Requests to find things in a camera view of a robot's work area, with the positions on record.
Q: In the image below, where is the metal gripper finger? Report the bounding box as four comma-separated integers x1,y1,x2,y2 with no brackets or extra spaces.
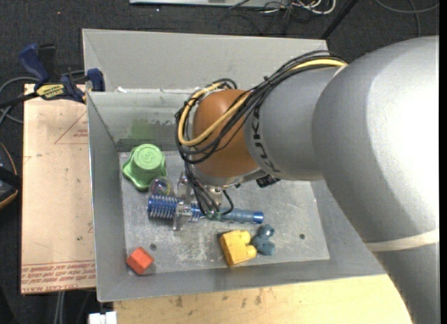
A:
175,171,194,203
172,204,194,232

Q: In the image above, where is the blue spiral-headed tool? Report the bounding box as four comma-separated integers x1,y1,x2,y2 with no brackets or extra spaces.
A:
146,194,265,225

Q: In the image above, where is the clear glass ball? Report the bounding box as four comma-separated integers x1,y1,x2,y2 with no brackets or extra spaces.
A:
149,177,175,198

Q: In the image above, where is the grey metal bin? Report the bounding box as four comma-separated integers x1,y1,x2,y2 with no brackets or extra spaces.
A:
82,28,389,304

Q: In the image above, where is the green plastic cup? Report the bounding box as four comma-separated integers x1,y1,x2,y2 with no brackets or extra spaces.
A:
122,143,168,192

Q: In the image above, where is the yellow toy block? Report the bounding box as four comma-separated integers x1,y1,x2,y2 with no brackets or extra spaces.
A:
219,230,258,268

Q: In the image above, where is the orange-red block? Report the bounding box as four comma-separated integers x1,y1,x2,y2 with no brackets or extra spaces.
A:
125,246,156,277

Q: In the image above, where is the blue-grey toy figure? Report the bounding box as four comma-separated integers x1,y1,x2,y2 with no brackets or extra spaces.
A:
251,223,277,257

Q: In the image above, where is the brown cardboard board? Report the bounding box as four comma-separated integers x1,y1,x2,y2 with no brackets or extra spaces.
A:
20,83,97,295

